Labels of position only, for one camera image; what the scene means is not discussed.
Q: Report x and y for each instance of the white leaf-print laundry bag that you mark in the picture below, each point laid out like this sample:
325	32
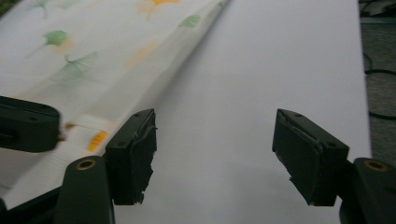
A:
93	37

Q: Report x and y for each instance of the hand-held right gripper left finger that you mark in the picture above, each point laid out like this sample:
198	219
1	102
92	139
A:
130	161

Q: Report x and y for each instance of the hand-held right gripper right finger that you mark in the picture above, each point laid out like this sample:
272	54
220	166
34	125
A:
308	158

